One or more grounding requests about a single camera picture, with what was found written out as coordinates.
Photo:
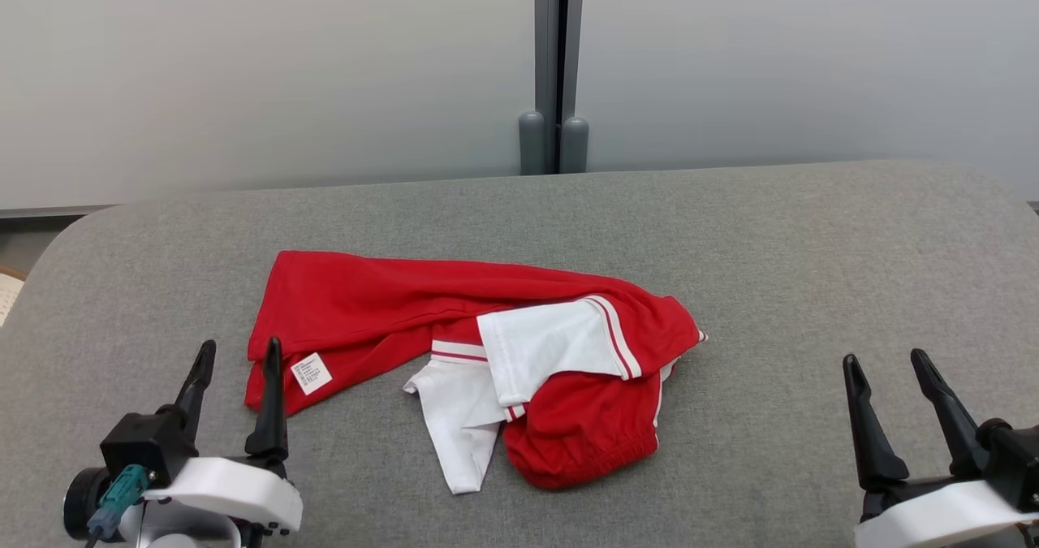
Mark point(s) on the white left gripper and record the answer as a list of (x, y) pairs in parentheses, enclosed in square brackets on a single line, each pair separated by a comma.
[(227, 487)]

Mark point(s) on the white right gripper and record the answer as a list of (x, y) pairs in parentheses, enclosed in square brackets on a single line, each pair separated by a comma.
[(933, 519)]

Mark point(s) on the red jersey with white trim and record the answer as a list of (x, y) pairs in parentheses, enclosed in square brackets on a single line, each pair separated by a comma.
[(349, 304)]

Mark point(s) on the beige perforated laundry basket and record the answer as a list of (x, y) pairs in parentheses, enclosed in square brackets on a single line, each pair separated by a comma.
[(8, 296)]

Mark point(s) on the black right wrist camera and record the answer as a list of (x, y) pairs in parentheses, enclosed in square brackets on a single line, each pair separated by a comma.
[(1015, 459)]

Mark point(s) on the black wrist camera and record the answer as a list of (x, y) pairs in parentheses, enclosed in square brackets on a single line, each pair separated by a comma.
[(138, 442), (1015, 459)]

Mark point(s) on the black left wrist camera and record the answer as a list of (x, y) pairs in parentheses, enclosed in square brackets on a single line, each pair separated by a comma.
[(138, 442)]

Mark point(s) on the grey cylinder post foot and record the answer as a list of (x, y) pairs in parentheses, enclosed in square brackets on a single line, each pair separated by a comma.
[(532, 142), (575, 146)]

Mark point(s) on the grey vertical frame post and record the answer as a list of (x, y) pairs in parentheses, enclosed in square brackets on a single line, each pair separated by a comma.
[(548, 36)]

